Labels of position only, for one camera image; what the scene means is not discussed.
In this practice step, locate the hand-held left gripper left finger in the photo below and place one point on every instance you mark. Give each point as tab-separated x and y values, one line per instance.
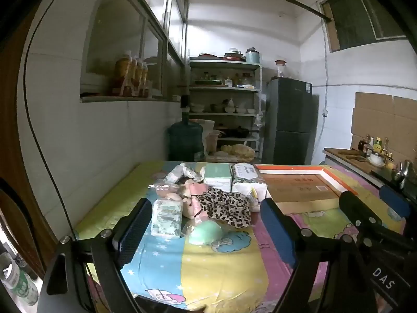
135	231

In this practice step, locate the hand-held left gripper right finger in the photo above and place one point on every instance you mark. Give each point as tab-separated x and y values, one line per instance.
277	231

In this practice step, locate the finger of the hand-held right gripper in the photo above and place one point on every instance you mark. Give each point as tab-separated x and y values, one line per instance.
395	200
358	210

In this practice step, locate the white green wipes packet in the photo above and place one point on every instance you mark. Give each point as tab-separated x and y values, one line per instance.
166	216

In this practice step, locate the shallow cardboard box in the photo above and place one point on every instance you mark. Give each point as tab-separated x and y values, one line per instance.
293	189

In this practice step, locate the leopard print scrunchie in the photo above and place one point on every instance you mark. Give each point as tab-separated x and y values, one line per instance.
224	207

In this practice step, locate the mint green round sponge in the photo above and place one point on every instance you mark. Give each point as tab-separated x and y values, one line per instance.
205	233

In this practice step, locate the pink plastic packet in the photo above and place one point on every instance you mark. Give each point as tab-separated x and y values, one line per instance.
195	192

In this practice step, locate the crinkled clear plastic packet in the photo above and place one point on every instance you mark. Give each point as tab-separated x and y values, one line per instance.
179	172

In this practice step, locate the white bowl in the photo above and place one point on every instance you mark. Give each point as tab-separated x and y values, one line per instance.
377	159

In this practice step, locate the kitchen counter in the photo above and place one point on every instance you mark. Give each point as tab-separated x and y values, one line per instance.
345	159

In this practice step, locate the floral tissue pack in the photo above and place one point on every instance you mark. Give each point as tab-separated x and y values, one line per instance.
247	182

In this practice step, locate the row of condiment bottles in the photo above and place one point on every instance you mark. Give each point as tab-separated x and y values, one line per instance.
377	143

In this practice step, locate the cartoon printed blanket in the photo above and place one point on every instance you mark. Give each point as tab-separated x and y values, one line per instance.
202	267

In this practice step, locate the mint green box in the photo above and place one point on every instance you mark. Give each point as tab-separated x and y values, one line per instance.
217	174

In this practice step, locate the yellow lumpy bundle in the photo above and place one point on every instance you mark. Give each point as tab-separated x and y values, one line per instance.
237	151

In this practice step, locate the black wok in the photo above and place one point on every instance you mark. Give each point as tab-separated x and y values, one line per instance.
237	132

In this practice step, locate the clear plastic jug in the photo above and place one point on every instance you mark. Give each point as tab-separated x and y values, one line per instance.
212	141

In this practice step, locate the dark refrigerator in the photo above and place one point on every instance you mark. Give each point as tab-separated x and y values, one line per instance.
286	114

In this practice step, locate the green labelled bottle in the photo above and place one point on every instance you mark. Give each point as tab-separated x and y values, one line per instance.
27	290

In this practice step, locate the white sack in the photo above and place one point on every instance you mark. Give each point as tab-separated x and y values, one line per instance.
208	125

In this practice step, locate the grey capped bottle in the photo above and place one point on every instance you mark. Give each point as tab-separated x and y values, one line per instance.
9	272

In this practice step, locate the sliding glass window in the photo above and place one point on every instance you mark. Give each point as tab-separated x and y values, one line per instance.
130	98

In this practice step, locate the row of white bowls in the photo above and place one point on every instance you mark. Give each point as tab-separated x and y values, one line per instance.
195	108

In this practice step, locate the black water pump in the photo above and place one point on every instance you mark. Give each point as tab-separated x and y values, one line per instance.
185	102

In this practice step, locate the white shelf rack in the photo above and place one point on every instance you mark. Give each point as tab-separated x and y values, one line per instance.
224	89

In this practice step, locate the brown wooden door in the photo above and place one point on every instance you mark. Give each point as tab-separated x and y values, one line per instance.
13	137

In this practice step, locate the row of jars and bottles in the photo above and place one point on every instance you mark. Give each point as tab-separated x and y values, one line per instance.
228	82

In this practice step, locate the glass jar with red lid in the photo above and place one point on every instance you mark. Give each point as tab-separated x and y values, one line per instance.
280	70

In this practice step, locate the teal kettle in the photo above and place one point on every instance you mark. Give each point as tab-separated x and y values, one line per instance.
252	56

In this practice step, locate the lidded cooking pot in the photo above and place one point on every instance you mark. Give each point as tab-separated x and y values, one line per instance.
234	53

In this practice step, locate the red flat pans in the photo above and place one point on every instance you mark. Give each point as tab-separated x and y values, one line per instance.
208	56

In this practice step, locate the curved metal rod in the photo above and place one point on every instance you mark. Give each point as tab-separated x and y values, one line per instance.
326	18

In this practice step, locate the cardboard sheet on wall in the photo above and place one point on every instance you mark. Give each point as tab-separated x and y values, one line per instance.
374	114

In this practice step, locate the small wall window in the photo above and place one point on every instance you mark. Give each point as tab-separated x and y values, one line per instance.
358	16

